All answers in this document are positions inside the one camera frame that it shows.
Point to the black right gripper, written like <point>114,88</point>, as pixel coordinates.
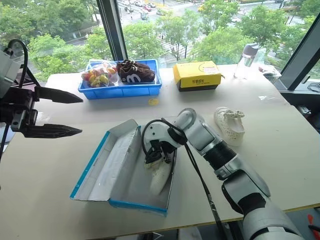
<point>156,149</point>

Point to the white perforated shoe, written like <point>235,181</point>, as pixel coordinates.
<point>160,177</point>
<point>231,125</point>

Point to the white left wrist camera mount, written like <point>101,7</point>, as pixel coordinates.
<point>7,70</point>

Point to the clear water bottle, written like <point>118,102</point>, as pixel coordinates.
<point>246,62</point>

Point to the yellow and black shoebox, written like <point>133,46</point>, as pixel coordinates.
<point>197,75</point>

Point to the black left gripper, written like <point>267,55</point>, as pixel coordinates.
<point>17,107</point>

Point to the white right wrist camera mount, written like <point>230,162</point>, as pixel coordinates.
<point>156,130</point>

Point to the orange plastic object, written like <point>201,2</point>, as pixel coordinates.
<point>311,221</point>

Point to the round yellow sticker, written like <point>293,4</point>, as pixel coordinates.
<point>153,101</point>

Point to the brown shoe with white laces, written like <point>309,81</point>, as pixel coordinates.
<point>132,64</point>

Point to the dark window frame post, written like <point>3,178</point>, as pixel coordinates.
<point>112,30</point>

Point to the blue shoebox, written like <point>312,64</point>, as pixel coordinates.
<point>140,190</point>

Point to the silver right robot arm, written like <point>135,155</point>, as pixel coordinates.
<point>232,160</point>

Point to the dark slanted window frame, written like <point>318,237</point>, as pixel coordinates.
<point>300,55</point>

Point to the clear bag of toy fruit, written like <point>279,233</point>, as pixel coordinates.
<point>98,76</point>

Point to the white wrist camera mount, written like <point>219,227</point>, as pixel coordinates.
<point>7,70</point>
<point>156,130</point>

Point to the brown shoe with white logo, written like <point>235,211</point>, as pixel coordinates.
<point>138,75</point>

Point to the blue plastic bin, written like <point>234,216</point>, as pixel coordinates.
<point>120,90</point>

